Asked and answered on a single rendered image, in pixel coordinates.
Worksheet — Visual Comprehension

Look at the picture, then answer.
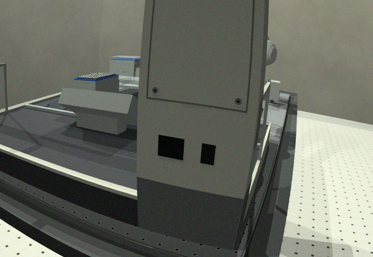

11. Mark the white ready key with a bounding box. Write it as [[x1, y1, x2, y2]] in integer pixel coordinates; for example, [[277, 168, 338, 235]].
[[265, 79, 280, 106]]

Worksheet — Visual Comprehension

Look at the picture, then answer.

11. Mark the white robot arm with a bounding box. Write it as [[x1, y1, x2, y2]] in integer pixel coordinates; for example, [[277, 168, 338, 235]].
[[266, 38, 277, 66]]

